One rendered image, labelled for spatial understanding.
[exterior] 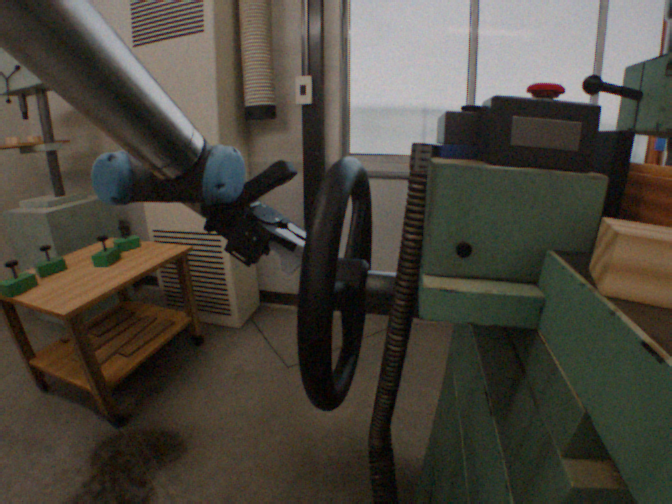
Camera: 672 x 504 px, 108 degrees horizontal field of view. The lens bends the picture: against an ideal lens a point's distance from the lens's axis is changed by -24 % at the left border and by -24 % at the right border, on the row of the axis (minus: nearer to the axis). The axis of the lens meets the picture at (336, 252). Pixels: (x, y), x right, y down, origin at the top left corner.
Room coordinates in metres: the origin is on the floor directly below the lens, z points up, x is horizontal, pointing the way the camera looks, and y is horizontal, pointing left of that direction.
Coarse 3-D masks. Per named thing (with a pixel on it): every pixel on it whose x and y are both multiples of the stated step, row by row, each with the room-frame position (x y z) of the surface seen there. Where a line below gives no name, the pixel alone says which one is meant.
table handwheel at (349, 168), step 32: (352, 160) 0.33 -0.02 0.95; (320, 192) 0.27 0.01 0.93; (352, 192) 0.41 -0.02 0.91; (320, 224) 0.24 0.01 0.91; (352, 224) 0.39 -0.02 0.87; (320, 256) 0.22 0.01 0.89; (352, 256) 0.36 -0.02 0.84; (320, 288) 0.21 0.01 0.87; (352, 288) 0.31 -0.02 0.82; (384, 288) 0.31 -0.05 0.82; (320, 320) 0.20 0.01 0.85; (352, 320) 0.34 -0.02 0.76; (320, 352) 0.20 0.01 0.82; (352, 352) 0.36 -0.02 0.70; (320, 384) 0.20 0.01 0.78
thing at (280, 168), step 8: (280, 160) 0.48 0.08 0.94; (272, 168) 0.48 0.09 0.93; (280, 168) 0.48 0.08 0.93; (288, 168) 0.48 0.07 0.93; (256, 176) 0.48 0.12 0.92; (264, 176) 0.48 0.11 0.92; (272, 176) 0.48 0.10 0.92; (280, 176) 0.48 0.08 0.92; (288, 176) 0.49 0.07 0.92; (248, 184) 0.49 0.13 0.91; (256, 184) 0.48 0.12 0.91; (264, 184) 0.48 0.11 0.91; (272, 184) 0.48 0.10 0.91; (280, 184) 0.50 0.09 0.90; (248, 192) 0.48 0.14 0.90; (256, 192) 0.48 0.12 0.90; (264, 192) 0.51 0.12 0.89; (240, 200) 0.49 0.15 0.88; (248, 200) 0.50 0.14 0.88
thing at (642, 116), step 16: (640, 64) 0.28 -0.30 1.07; (656, 64) 0.26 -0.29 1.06; (624, 80) 0.30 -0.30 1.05; (640, 80) 0.28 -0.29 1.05; (656, 80) 0.25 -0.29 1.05; (656, 96) 0.25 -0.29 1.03; (624, 112) 0.29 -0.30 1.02; (640, 112) 0.27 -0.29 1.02; (656, 112) 0.25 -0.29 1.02; (624, 128) 0.29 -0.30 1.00; (640, 128) 0.26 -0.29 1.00; (656, 128) 0.24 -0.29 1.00
